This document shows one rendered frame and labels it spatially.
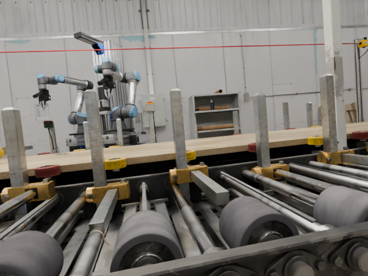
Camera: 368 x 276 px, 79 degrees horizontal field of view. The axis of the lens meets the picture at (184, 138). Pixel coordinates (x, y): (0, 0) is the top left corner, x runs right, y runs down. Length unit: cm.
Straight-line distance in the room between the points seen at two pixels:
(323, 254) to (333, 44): 103
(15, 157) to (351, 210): 87
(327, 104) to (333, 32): 38
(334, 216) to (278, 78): 481
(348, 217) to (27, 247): 53
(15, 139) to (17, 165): 8
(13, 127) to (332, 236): 83
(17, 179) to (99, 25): 429
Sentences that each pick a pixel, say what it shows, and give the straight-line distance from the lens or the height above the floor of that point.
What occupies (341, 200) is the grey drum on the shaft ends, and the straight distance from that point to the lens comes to 53.
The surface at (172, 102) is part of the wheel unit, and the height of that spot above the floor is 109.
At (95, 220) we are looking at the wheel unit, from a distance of 55.
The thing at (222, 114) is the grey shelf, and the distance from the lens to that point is 464.
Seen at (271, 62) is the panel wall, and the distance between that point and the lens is 524.
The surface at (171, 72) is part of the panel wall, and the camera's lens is 459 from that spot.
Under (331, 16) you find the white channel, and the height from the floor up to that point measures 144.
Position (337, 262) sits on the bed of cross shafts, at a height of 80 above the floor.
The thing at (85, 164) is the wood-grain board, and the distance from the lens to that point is 98.
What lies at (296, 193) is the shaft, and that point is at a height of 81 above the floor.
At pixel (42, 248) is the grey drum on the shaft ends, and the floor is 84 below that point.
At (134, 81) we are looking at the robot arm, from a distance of 251.
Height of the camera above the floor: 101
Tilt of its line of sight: 3 degrees down
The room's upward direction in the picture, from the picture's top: 5 degrees counter-clockwise
